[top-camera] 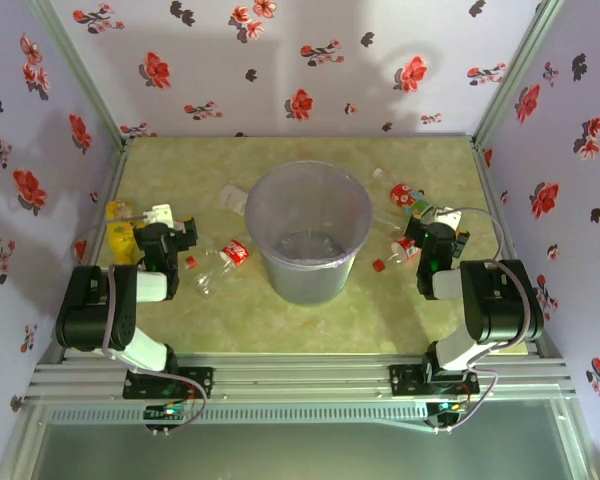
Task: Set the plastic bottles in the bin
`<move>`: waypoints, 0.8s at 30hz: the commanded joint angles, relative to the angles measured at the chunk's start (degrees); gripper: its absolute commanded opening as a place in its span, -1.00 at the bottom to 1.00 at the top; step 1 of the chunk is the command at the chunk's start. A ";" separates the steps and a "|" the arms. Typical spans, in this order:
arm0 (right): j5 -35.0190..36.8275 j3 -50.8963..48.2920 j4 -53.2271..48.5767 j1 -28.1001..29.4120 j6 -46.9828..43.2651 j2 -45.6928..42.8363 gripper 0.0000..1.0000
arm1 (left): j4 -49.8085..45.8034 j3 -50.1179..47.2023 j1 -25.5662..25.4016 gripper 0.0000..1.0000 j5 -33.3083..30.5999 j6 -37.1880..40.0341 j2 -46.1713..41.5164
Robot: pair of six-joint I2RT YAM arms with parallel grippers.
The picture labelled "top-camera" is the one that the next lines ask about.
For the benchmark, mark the aluminium table side rail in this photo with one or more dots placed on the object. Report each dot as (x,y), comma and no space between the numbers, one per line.
(485,170)
(112,175)

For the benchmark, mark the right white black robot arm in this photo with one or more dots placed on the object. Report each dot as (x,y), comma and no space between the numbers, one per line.
(495,310)

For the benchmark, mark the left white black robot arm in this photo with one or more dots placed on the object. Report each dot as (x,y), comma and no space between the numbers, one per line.
(90,320)

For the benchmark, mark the grey metal lower panel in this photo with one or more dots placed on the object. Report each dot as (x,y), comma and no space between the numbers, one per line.
(300,450)

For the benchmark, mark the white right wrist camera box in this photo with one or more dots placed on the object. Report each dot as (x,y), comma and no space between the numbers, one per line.
(450,219)

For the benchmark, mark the bottle with red green label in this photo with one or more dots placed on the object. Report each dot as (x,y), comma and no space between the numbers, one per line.
(402,195)

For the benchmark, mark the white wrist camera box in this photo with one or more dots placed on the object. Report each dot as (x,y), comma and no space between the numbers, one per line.
(161,214)
(450,219)

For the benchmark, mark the small circuit board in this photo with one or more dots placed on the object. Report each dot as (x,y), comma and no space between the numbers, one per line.
(445,407)
(167,412)

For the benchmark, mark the translucent plastic bin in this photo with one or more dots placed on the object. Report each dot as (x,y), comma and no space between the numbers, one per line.
(307,225)

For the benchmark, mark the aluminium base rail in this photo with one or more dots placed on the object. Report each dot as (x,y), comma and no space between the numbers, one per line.
(300,380)

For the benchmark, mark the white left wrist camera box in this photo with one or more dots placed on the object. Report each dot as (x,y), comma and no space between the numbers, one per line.
(161,214)

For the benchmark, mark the yellow plastic bottle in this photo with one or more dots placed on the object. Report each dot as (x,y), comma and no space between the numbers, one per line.
(120,235)

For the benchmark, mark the aluminium frame post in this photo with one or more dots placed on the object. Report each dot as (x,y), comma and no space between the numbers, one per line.
(80,65)
(520,60)

